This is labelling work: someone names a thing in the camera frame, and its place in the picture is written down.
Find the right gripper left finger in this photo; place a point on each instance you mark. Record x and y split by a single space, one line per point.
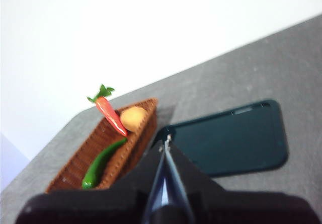
105 206

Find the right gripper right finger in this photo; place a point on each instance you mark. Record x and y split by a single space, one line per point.
226 209

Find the green toy pepper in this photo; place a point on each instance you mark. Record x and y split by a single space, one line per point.
98 166

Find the brown wicker basket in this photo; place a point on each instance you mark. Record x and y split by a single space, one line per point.
83 158

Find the black rectangular tray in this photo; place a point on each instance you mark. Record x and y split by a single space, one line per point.
231 138

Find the yellow-brown toy potato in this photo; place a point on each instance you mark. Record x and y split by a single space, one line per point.
132 118

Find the orange toy carrot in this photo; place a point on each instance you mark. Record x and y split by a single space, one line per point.
109 113

